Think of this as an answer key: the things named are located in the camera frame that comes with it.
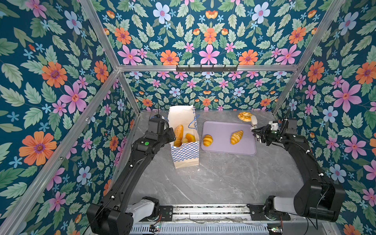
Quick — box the small round striped bun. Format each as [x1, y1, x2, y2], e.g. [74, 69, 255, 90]
[202, 135, 213, 147]

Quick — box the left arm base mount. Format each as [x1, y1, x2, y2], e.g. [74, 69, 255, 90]
[126, 196, 173, 223]

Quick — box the white perforated cable duct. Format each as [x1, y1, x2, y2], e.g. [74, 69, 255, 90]
[130, 224, 269, 235]

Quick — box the checkered paper bread bag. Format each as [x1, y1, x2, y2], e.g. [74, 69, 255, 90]
[167, 105, 200, 168]

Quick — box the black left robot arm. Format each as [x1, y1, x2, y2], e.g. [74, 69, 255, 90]
[87, 114, 176, 235]

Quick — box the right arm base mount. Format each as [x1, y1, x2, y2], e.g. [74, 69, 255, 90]
[246, 195, 291, 221]

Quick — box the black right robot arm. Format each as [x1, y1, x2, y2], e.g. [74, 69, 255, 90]
[252, 119, 346, 222]

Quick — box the black hook rail bracket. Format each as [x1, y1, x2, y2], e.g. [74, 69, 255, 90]
[176, 65, 238, 73]

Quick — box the long narrow striped bread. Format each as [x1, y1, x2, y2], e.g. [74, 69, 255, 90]
[174, 139, 182, 147]

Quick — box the lavender plastic tray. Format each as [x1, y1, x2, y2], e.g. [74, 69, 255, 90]
[201, 121, 257, 155]

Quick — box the yellow orange mango bread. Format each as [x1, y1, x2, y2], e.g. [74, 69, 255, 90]
[186, 133, 196, 143]

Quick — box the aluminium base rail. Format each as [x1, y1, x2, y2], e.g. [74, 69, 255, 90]
[88, 203, 338, 225]

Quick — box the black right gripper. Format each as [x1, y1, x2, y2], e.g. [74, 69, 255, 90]
[252, 124, 286, 146]

